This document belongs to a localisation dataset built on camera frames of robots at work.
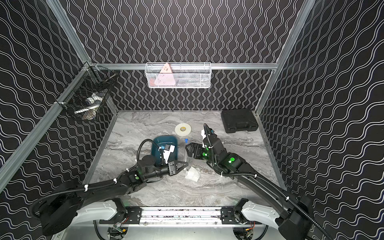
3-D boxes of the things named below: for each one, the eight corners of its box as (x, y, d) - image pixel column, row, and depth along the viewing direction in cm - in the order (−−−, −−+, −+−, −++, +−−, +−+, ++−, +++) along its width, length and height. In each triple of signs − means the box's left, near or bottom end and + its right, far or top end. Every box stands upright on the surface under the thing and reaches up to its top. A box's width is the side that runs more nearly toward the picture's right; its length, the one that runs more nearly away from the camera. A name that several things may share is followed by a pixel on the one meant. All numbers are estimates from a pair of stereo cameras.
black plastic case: (224, 134, 109) (226, 128, 103) (221, 115, 121) (222, 109, 115) (255, 134, 109) (259, 128, 103) (249, 115, 121) (252, 109, 115)
